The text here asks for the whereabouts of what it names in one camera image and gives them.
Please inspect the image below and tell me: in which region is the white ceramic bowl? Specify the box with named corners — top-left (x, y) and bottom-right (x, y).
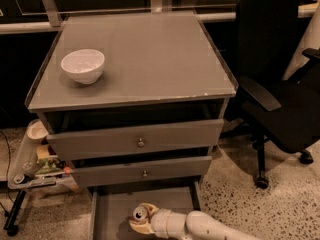
top-left (60, 49), bottom-right (105, 85)

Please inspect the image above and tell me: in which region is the black floor cable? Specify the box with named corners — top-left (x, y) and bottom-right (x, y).
top-left (0, 129), bottom-right (12, 218)

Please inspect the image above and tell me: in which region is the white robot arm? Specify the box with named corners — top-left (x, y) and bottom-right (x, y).
top-left (130, 0), bottom-right (319, 240)

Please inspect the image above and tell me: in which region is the middle grey drawer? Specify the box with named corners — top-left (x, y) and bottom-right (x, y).
top-left (72, 156), bottom-right (212, 187)

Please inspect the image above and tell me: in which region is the black tray stand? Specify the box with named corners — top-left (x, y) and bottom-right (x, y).
top-left (3, 190), bottom-right (26, 237)

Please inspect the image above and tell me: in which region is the white cup in tray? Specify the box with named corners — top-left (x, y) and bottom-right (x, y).
top-left (27, 120), bottom-right (48, 140)

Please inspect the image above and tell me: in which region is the metal window railing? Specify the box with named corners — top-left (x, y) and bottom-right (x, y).
top-left (0, 0), bottom-right (320, 36)

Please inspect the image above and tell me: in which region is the black office chair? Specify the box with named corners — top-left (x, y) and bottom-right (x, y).
top-left (225, 0), bottom-right (320, 189)

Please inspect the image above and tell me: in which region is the green snack bag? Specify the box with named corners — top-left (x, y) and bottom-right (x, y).
top-left (36, 157), bottom-right (64, 175)

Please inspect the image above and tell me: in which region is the round top drawer knob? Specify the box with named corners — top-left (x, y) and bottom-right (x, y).
top-left (137, 138), bottom-right (145, 148)

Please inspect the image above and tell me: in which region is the top grey drawer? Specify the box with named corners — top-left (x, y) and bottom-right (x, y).
top-left (47, 119), bottom-right (224, 160)

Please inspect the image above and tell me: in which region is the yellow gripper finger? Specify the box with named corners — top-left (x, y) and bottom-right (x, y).
top-left (129, 220), bottom-right (155, 235)
top-left (137, 203), bottom-right (159, 218)

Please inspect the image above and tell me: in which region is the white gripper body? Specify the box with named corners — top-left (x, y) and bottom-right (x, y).
top-left (151, 209), bottom-right (188, 240)

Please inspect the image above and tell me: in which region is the grey drawer cabinet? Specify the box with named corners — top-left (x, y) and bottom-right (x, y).
top-left (24, 9), bottom-right (239, 198)

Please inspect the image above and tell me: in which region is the bottom grey open drawer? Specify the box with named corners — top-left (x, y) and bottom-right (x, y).
top-left (89, 177), bottom-right (202, 240)

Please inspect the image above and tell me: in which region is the red coke can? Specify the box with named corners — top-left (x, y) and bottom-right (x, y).
top-left (132, 206), bottom-right (149, 224)

